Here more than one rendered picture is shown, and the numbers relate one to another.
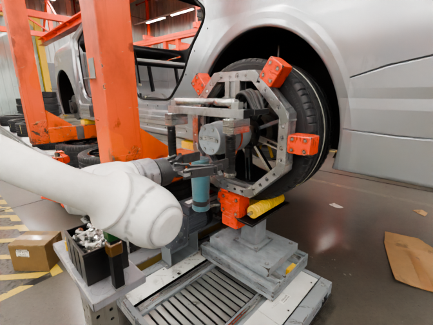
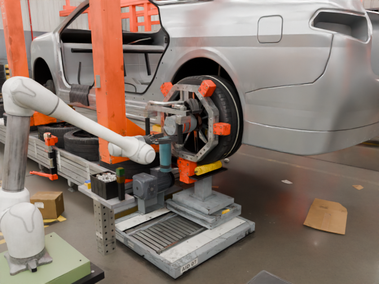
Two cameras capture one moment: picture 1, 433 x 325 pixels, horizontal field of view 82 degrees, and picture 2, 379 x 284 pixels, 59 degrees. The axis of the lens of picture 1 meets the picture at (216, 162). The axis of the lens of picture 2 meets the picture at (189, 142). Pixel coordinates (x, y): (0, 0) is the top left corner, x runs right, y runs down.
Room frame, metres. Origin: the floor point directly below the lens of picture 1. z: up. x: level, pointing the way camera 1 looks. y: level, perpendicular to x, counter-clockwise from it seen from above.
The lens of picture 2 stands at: (-1.27, -0.15, 1.31)
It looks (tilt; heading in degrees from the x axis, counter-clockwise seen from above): 14 degrees down; 1
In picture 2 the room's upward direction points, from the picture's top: straight up
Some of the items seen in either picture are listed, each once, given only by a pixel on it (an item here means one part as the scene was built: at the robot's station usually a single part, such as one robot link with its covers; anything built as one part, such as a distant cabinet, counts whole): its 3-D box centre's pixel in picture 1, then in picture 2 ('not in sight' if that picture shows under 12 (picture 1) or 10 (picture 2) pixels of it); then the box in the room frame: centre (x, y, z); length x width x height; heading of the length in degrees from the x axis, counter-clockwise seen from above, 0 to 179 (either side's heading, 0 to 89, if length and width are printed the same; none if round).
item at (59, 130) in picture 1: (72, 124); (52, 108); (2.84, 1.64, 0.69); 0.52 x 0.17 x 0.35; 136
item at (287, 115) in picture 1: (236, 135); (187, 122); (1.12, -0.09, 0.85); 0.54 x 0.07 x 0.54; 46
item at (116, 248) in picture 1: (113, 247); (120, 179); (0.64, 0.31, 0.59); 0.04 x 0.04 x 0.04; 46
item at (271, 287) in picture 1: (252, 254); (202, 206); (1.24, -0.21, 0.13); 0.50 x 0.36 x 0.10; 46
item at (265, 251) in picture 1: (253, 224); (203, 185); (1.24, -0.21, 0.32); 0.40 x 0.30 x 0.28; 46
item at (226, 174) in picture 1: (230, 155); (180, 134); (0.83, -0.05, 0.83); 0.04 x 0.04 x 0.16
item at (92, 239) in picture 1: (96, 246); (107, 183); (0.75, 0.42, 0.51); 0.20 x 0.14 x 0.13; 45
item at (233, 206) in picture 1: (239, 206); (191, 169); (1.15, -0.12, 0.48); 0.16 x 0.12 x 0.17; 136
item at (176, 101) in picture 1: (201, 93); (165, 97); (1.10, 0.07, 1.03); 0.19 x 0.18 x 0.11; 136
